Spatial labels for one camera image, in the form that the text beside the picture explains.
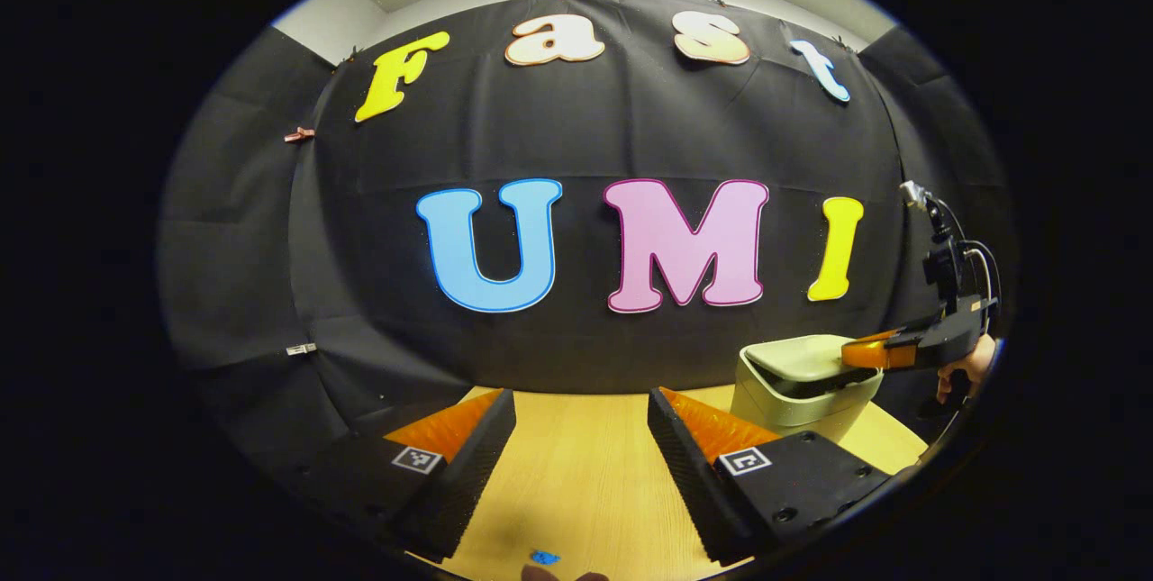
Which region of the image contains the wooden desktop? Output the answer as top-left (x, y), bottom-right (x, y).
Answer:
top-left (405, 383), bottom-right (929, 581)

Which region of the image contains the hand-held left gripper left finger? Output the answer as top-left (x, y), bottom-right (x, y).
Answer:
top-left (297, 387), bottom-right (518, 564)

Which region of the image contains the black backdrop cloth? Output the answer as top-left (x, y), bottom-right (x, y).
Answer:
top-left (158, 0), bottom-right (1019, 492)

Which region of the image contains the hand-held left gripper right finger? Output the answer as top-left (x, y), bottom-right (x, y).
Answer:
top-left (647, 385), bottom-right (894, 567)

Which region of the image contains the pale green desktop garbage bin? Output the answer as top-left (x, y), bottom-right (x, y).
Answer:
top-left (730, 334), bottom-right (884, 445)

